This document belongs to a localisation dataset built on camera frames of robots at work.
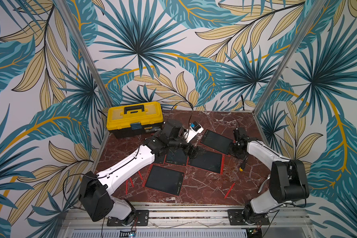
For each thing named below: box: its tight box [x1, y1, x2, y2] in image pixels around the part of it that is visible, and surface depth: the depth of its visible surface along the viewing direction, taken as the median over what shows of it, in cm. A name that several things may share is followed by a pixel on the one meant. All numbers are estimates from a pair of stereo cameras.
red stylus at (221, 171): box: [220, 154, 225, 175], surface depth 94 cm
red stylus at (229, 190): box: [224, 181, 236, 199], surface depth 85 cm
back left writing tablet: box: [163, 147, 189, 167], surface depth 94 cm
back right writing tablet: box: [199, 129, 236, 157], surface depth 108 cm
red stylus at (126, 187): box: [125, 179, 129, 196], surface depth 84 cm
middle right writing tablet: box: [186, 146, 226, 175], surface depth 95 cm
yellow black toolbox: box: [106, 101, 164, 139], surface depth 96 cm
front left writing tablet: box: [141, 163, 186, 197], surface depth 88 cm
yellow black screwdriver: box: [238, 157, 248, 172], surface depth 92 cm
